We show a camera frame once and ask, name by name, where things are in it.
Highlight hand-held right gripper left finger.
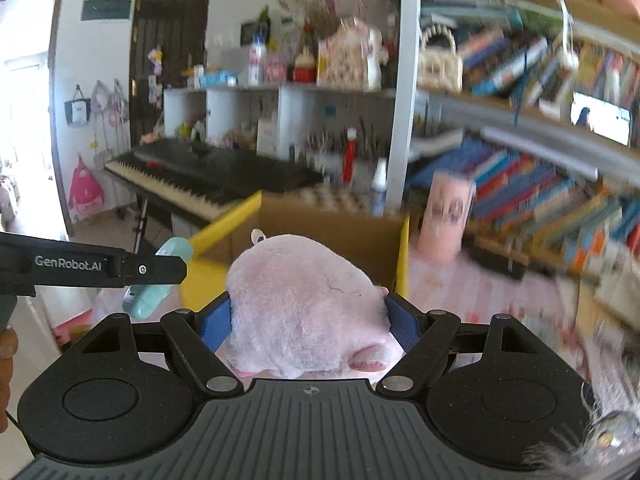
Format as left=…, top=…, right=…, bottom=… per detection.
left=80, top=294, right=246, bottom=396

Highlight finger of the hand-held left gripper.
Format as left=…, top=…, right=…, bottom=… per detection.
left=117, top=250, right=189, bottom=289

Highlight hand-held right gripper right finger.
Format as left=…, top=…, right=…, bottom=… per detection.
left=375, top=292, right=539, bottom=396

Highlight pink plush toy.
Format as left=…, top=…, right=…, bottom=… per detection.
left=222, top=230, right=402, bottom=380

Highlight yellow cardboard box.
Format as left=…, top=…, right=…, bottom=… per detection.
left=179, top=190, right=412, bottom=312

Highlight person's left hand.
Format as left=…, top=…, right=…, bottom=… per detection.
left=0, top=329, right=20, bottom=433

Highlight black keyboard stand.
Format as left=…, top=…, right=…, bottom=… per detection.
left=132, top=195, right=152, bottom=257

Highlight pink backpack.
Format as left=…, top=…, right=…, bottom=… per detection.
left=67, top=156, right=105, bottom=219

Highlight pink checked tablecloth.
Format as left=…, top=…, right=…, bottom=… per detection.
left=50, top=237, right=640, bottom=411

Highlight pink cylindrical container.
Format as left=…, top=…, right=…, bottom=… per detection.
left=416, top=170, right=477, bottom=264

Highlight black electronic keyboard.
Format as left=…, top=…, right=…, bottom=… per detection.
left=103, top=138, right=324, bottom=222

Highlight dark pencil case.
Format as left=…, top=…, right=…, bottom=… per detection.
left=469, top=237, right=529, bottom=282

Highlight white spray bottle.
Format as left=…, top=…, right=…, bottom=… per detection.
left=370, top=157, right=389, bottom=217

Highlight black and white tote bag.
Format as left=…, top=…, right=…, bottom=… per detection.
left=64, top=85, right=91, bottom=126

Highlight pink hanging bags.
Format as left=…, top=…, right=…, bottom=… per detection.
left=90, top=79, right=130, bottom=127

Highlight red bottle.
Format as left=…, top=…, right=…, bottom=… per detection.
left=342, top=127, right=359, bottom=184

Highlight white box with red print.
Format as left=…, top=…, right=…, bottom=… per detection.
left=256, top=117, right=279, bottom=156

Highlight pen holders with pens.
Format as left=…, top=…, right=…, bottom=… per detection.
left=304, top=130, right=377, bottom=182

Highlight row of colourful books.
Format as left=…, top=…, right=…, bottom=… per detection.
left=409, top=135, right=640, bottom=286

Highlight grey fluffy pompom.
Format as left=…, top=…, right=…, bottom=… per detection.
left=522, top=355, right=640, bottom=480

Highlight white plastic bottle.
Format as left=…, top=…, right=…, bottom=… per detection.
left=248, top=35, right=268, bottom=86

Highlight small pink box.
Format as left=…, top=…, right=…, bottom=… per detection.
left=265, top=55, right=287, bottom=83

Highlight dark wooden door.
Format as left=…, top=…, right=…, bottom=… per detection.
left=128, top=0, right=214, bottom=139

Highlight white shelf unit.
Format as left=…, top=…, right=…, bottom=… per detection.
left=163, top=0, right=436, bottom=211

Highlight red round jar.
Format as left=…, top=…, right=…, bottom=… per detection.
left=292, top=47, right=319, bottom=84

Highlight white quilted handbag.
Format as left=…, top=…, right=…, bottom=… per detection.
left=417, top=25, right=464, bottom=92

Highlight pink floral bag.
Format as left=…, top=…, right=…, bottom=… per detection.
left=317, top=17, right=384, bottom=92

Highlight row of slanted books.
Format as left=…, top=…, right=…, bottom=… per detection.
left=459, top=22, right=640, bottom=113

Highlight phone with lit screen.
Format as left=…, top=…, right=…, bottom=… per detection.
left=570, top=91, right=634, bottom=147

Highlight dark green wall sign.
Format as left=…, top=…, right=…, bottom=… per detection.
left=81, top=0, right=132, bottom=22

